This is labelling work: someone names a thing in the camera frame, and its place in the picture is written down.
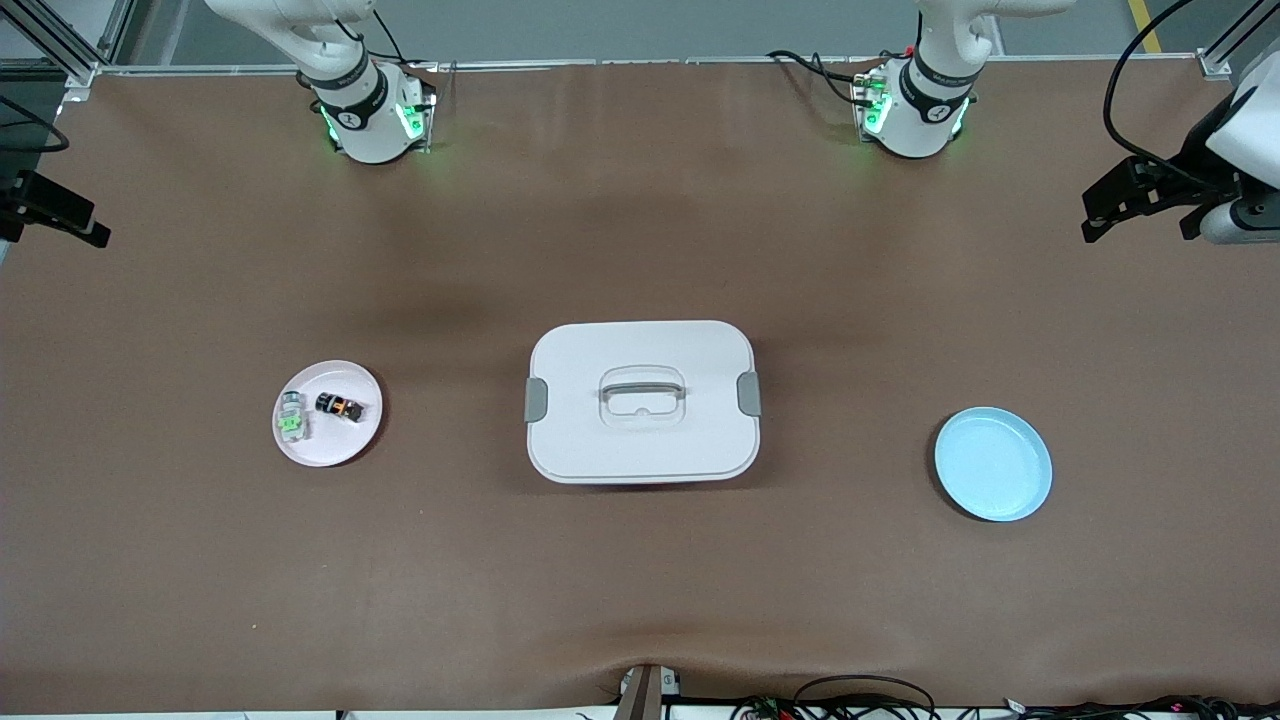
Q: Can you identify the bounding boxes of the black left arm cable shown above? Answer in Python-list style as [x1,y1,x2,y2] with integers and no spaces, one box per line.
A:
[1102,0,1206,191]

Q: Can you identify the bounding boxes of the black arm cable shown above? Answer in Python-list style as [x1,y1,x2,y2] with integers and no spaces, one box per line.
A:
[1102,0,1206,191]
[0,95,73,156]

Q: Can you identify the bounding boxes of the tangled black cables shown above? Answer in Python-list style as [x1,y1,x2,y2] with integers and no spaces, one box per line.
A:
[730,675,941,720]

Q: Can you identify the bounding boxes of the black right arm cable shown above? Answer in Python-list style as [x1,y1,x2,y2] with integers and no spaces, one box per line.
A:
[0,95,73,156]

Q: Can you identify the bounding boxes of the blue plate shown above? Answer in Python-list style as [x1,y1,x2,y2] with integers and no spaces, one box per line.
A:
[934,406,1054,523]

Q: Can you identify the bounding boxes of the silver table edge rail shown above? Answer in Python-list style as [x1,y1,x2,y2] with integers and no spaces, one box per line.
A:
[62,55,1226,79]

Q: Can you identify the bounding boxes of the white lidded storage box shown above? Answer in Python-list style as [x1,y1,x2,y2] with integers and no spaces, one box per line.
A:
[524,320,763,486]

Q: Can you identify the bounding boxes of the black left base cables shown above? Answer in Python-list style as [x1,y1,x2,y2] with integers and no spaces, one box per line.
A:
[766,48,881,106]

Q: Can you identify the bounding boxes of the black right base cable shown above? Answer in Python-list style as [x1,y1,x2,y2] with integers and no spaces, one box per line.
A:
[335,8,409,69]

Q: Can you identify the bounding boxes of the brown camera mount bracket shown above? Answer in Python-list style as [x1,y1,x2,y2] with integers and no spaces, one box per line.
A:
[615,663,683,720]

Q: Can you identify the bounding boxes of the pink plate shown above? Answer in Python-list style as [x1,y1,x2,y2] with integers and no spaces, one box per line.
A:
[272,360,384,468]

